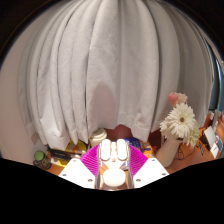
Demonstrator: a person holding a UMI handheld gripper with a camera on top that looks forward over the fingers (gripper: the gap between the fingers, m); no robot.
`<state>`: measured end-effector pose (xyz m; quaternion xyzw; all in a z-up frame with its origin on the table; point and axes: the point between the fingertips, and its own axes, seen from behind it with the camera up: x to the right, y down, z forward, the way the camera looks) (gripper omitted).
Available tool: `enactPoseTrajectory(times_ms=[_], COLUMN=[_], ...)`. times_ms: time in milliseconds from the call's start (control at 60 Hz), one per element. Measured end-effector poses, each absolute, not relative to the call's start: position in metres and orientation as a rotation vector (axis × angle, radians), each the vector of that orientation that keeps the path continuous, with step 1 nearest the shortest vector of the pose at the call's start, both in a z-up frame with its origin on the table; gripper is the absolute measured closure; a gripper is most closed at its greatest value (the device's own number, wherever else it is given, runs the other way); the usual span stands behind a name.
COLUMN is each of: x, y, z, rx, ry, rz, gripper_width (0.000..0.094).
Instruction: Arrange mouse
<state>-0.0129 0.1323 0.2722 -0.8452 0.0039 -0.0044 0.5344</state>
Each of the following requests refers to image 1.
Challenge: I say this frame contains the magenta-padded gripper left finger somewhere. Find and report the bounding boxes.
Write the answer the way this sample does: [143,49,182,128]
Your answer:
[58,143,102,190]

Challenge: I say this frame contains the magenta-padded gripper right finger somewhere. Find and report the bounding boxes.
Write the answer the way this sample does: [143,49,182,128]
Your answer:
[128,143,170,190]

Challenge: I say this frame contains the white computer mouse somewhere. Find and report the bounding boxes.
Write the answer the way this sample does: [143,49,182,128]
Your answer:
[97,138,131,190]

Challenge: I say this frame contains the orange paperback book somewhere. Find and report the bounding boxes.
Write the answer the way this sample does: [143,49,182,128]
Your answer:
[141,141,156,160]

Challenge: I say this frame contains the cream ceramic pitcher vase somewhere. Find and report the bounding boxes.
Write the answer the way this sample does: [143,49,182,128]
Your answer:
[155,136,183,168]

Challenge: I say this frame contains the green dark mug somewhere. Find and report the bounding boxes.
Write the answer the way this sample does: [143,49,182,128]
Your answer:
[32,149,53,171]

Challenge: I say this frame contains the cream lidded tumbler cup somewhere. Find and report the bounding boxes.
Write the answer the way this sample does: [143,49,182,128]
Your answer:
[88,127,108,148]

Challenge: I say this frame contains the white daisy flower bunch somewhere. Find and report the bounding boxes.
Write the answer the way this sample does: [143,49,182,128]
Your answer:
[158,92,201,149]

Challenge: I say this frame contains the white flat device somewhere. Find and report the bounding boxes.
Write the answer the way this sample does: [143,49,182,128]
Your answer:
[203,125,224,160]

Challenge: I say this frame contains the white curtain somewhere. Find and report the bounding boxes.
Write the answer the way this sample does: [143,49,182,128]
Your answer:
[18,0,216,152]

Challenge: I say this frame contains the window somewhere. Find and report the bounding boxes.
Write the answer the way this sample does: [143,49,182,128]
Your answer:
[208,43,224,112]

